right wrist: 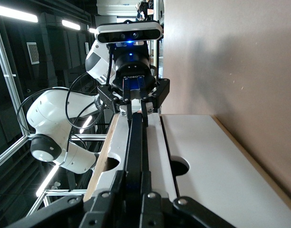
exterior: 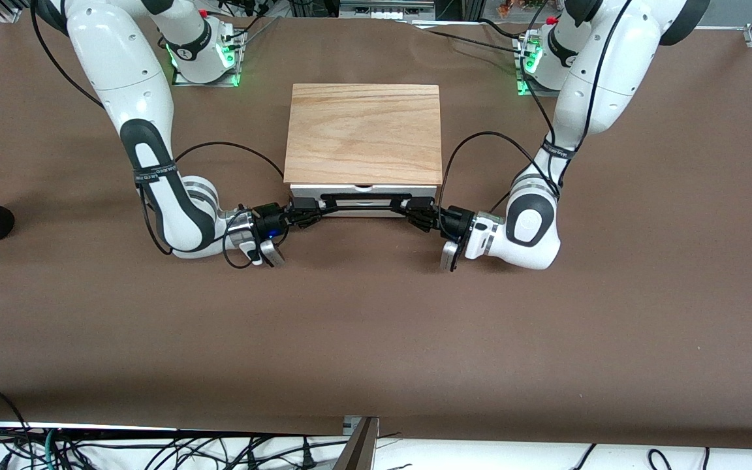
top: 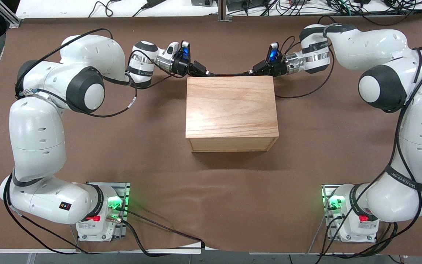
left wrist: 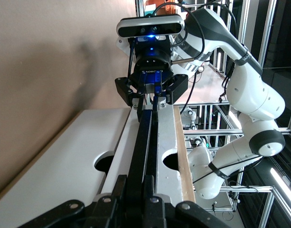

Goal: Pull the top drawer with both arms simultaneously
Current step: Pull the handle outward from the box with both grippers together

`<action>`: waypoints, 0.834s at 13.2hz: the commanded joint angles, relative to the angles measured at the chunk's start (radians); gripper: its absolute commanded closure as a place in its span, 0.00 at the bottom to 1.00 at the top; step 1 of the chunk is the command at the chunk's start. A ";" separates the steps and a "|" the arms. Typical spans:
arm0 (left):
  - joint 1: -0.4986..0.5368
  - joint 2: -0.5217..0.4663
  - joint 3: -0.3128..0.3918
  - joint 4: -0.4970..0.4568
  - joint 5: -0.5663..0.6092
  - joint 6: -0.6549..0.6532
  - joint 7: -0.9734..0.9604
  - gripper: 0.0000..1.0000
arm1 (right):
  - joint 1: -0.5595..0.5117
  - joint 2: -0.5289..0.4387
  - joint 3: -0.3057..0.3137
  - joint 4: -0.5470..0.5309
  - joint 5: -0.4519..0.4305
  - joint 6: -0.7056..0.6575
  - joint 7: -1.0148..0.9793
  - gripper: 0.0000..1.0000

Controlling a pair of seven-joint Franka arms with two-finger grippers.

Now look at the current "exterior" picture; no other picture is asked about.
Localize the white wooden drawer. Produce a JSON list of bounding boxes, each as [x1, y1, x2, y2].
[[290, 184, 439, 219]]

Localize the black metal drawer handle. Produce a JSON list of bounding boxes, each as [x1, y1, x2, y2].
[[321, 192, 413, 212]]

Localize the wooden drawer cabinet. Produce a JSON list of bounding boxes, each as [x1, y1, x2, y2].
[[283, 84, 443, 219]]

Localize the grey background device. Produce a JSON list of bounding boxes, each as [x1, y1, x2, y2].
[[339, 0, 437, 20]]

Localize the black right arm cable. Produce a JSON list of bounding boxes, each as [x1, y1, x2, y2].
[[30, 0, 285, 270]]

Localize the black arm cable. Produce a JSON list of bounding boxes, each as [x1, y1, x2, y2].
[[438, 0, 635, 219], [30, 0, 285, 270]]

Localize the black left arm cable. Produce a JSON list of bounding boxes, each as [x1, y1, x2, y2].
[[438, 0, 635, 219]]

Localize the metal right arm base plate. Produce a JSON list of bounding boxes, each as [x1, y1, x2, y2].
[[171, 23, 243, 87]]

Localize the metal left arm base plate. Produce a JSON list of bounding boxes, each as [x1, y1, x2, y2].
[[513, 33, 563, 97]]

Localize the black cable on table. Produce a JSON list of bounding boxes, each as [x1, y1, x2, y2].
[[425, 28, 533, 56], [479, 18, 530, 41]]

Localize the black cables at right base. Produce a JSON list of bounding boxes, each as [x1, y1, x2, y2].
[[210, 0, 279, 41]]

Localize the aluminium profile bracket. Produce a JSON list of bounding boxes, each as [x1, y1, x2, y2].
[[332, 416, 381, 470]]

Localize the tangled black floor cables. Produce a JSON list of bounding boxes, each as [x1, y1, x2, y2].
[[0, 390, 351, 470]]

